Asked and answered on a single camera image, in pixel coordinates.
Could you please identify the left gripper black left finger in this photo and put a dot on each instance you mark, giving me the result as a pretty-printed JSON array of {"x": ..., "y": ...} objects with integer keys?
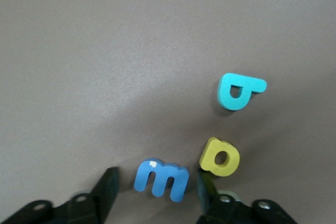
[{"x": 86, "y": 208}]

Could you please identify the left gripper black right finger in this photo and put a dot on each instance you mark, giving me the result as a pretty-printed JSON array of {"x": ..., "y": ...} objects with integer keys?
[{"x": 225, "y": 211}]

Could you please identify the yellow letter a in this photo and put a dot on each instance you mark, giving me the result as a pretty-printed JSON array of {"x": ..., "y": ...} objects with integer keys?
[{"x": 208, "y": 155}]

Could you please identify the blue letter m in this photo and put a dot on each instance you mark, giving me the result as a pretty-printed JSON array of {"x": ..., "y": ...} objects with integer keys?
[{"x": 157, "y": 171}]

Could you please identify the cyan letter b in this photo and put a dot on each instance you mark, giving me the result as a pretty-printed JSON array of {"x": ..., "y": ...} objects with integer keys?
[{"x": 225, "y": 98}]

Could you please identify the brown table cover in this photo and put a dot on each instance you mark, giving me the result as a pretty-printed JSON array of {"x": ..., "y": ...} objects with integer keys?
[{"x": 105, "y": 64}]

